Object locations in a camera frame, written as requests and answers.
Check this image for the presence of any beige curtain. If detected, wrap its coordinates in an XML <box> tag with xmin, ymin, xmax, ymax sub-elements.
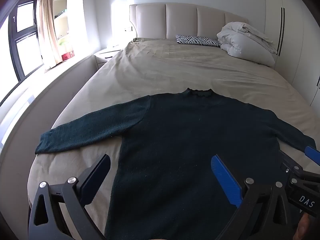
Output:
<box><xmin>37</xmin><ymin>0</ymin><xmax>63</xmax><ymax>69</ymax></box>

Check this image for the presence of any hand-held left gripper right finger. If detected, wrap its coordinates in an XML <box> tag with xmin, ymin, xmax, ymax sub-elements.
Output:
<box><xmin>211</xmin><ymin>154</ymin><xmax>304</xmax><ymax>240</ymax></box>

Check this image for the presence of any white wall shelf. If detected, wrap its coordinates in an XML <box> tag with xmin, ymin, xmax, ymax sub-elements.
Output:
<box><xmin>52</xmin><ymin>0</ymin><xmax>75</xmax><ymax>60</ymax></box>

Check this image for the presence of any zebra print pillow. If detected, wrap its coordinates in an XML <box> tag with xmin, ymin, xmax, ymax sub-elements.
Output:
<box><xmin>175</xmin><ymin>35</ymin><xmax>221</xmax><ymax>47</ymax></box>

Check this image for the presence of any white folded duvet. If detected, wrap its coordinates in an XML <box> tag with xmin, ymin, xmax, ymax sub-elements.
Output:
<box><xmin>216</xmin><ymin>22</ymin><xmax>278</xmax><ymax>67</ymax></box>

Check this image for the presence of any white wardrobe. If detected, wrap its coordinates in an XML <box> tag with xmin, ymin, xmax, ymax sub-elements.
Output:
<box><xmin>264</xmin><ymin>0</ymin><xmax>320</xmax><ymax>108</ymax></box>

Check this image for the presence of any black framed window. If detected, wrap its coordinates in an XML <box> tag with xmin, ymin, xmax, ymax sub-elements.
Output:
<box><xmin>0</xmin><ymin>0</ymin><xmax>44</xmax><ymax>83</ymax></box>

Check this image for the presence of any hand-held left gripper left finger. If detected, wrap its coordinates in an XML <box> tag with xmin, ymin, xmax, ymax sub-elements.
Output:
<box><xmin>27</xmin><ymin>154</ymin><xmax>111</xmax><ymax>240</ymax></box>

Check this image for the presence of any beige padded headboard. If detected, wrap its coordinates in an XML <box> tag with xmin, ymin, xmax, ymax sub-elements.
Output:
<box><xmin>129</xmin><ymin>3</ymin><xmax>249</xmax><ymax>40</ymax></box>

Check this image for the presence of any bed with beige sheet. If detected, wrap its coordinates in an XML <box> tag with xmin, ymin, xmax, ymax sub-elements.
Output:
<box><xmin>27</xmin><ymin>37</ymin><xmax>320</xmax><ymax>240</ymax></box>

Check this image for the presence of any person's right hand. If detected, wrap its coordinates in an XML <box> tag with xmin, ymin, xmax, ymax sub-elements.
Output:
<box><xmin>294</xmin><ymin>214</ymin><xmax>312</xmax><ymax>240</ymax></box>

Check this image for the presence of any dark teal knit sweater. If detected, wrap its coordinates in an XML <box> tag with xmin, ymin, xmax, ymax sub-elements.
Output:
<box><xmin>34</xmin><ymin>88</ymin><xmax>317</xmax><ymax>240</ymax></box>

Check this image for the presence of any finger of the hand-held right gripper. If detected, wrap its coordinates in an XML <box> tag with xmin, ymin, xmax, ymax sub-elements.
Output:
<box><xmin>304</xmin><ymin>146</ymin><xmax>320</xmax><ymax>167</ymax></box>
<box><xmin>278</xmin><ymin>149</ymin><xmax>304</xmax><ymax>179</ymax></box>

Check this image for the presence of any white nightstand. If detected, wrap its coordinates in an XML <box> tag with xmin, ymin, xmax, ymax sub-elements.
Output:
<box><xmin>94</xmin><ymin>47</ymin><xmax>123</xmax><ymax>69</ymax></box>

